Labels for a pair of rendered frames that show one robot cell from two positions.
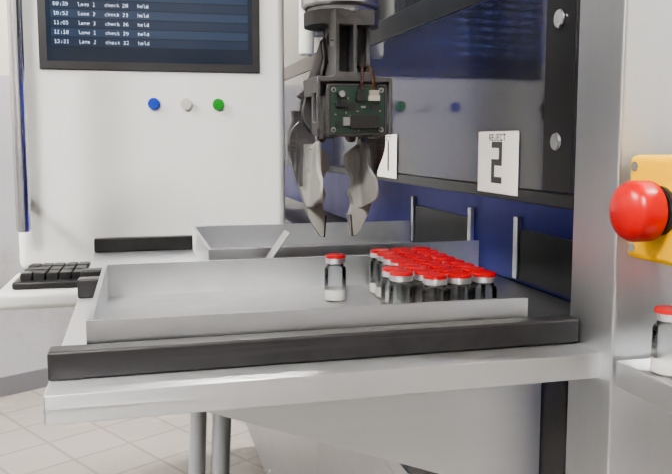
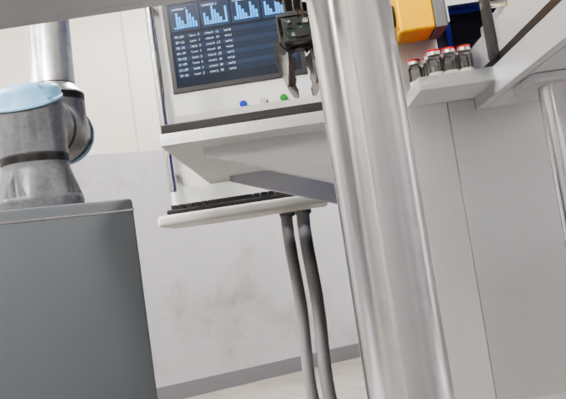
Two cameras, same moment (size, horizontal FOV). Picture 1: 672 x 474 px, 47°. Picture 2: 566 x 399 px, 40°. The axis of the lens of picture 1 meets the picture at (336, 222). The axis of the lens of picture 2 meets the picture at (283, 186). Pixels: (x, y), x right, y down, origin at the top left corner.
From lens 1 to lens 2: 83 cm
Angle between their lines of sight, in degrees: 19
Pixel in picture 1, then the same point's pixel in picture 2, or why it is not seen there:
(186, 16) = (256, 46)
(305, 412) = (280, 158)
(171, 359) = (209, 124)
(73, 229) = (203, 190)
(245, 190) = not seen: hidden behind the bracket
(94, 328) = (178, 119)
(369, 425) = (312, 162)
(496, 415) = not seen: hidden behind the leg
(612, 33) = not seen: outside the picture
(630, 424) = (421, 126)
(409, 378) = (309, 117)
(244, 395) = (237, 129)
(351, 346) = (286, 112)
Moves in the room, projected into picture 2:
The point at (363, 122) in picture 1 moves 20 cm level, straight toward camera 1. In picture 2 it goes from (301, 33) to (266, 4)
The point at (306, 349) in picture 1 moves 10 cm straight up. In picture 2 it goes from (266, 115) to (258, 56)
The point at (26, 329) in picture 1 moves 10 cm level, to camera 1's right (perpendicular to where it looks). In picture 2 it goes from (200, 343) to (217, 341)
